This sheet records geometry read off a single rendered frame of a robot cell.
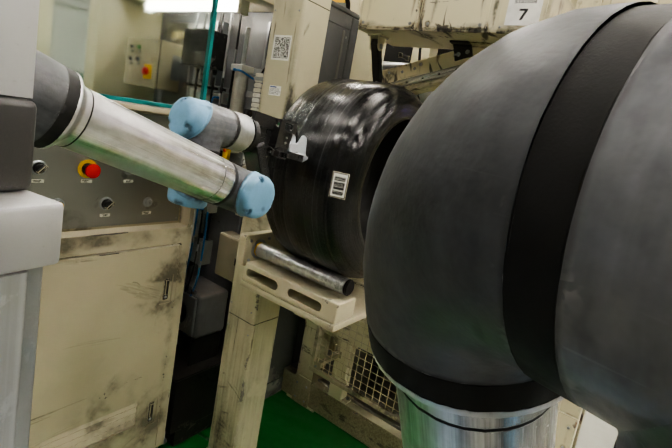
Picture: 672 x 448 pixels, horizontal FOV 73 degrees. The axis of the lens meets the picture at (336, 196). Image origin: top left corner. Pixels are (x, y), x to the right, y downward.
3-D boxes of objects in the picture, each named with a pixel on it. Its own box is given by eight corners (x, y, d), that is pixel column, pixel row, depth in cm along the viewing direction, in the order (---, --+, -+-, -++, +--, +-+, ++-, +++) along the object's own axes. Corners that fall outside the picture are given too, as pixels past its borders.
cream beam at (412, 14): (355, 29, 154) (364, -17, 151) (392, 47, 174) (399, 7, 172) (544, 35, 119) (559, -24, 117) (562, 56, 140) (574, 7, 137)
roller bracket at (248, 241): (235, 263, 137) (240, 232, 135) (317, 248, 169) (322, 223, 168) (243, 267, 135) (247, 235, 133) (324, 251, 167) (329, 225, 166)
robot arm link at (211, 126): (160, 137, 82) (170, 90, 81) (208, 148, 91) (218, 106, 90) (186, 144, 77) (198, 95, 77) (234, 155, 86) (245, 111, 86)
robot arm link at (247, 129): (235, 151, 86) (208, 144, 91) (252, 155, 90) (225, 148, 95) (245, 112, 86) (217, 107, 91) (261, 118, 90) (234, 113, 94)
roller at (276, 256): (264, 241, 141) (261, 255, 141) (254, 241, 137) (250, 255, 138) (356, 279, 121) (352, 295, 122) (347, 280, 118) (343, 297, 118)
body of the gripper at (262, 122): (300, 125, 99) (262, 111, 89) (291, 163, 100) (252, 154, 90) (275, 120, 104) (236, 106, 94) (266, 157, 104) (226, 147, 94)
